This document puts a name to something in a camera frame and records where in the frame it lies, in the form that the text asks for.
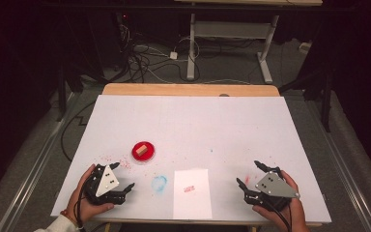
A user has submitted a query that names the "white paper sheet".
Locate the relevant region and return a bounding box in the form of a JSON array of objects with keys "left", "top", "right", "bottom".
[{"left": 172, "top": 168, "right": 214, "bottom": 220}]

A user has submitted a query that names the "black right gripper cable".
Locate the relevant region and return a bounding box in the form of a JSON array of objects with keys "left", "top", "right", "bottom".
[{"left": 269, "top": 198, "right": 294, "bottom": 232}]

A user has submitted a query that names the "wooden table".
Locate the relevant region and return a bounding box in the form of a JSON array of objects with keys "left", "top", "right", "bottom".
[{"left": 86, "top": 82, "right": 323, "bottom": 232}]

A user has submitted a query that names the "person's left hand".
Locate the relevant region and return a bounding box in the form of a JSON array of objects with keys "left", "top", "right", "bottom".
[{"left": 66, "top": 163, "right": 116, "bottom": 223}]

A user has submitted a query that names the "orange bead bracelet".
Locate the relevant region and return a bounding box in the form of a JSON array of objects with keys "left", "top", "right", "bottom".
[{"left": 59, "top": 209, "right": 79, "bottom": 227}]

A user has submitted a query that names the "large white board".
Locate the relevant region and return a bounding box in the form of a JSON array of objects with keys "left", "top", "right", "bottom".
[{"left": 50, "top": 94, "right": 332, "bottom": 224}]

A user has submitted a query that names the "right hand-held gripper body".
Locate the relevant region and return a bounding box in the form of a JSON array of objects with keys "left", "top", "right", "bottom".
[{"left": 243, "top": 171, "right": 300, "bottom": 213}]

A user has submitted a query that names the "black floor cable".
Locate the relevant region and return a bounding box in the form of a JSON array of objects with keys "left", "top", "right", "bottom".
[{"left": 60, "top": 101, "right": 97, "bottom": 163}]

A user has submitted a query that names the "round red ink pad dish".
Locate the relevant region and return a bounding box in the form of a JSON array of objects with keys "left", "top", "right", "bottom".
[{"left": 130, "top": 140, "right": 157, "bottom": 164}]

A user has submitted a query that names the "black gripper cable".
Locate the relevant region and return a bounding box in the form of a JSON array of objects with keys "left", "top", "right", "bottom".
[
  {"left": 269, "top": 198, "right": 294, "bottom": 232},
  {"left": 73, "top": 175, "right": 89, "bottom": 232}
]

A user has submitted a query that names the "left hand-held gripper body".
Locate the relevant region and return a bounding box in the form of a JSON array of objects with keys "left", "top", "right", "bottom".
[{"left": 83, "top": 163, "right": 127, "bottom": 206}]

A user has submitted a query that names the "white metal frame desk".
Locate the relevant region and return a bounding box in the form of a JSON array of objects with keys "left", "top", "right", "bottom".
[{"left": 173, "top": 0, "right": 324, "bottom": 85}]

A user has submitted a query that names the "black stand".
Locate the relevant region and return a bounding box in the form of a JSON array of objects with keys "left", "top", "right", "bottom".
[
  {"left": 46, "top": 62, "right": 85, "bottom": 123},
  {"left": 278, "top": 69, "right": 334, "bottom": 133}
]

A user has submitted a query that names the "small wooden stamp block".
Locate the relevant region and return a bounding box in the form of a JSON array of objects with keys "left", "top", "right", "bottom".
[{"left": 134, "top": 144, "right": 149, "bottom": 157}]

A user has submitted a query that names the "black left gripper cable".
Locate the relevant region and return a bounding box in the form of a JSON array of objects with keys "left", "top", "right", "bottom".
[{"left": 73, "top": 175, "right": 89, "bottom": 232}]

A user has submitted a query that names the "white floor cable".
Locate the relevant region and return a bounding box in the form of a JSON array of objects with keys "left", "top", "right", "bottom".
[{"left": 146, "top": 66, "right": 254, "bottom": 86}]

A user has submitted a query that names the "person's right hand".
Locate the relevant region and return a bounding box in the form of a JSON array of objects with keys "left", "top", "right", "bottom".
[{"left": 252, "top": 169, "right": 310, "bottom": 232}]

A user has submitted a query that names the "white sleeve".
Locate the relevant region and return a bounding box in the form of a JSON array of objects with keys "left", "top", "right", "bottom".
[{"left": 33, "top": 214, "right": 82, "bottom": 232}]

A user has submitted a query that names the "metal floor rail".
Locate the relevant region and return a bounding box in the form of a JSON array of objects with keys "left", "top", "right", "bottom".
[
  {"left": 302, "top": 96, "right": 371, "bottom": 232},
  {"left": 0, "top": 91, "right": 78, "bottom": 232}
]

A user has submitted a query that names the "tangle of black floor cables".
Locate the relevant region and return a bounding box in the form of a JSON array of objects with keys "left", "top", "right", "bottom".
[{"left": 115, "top": 23, "right": 202, "bottom": 84}]

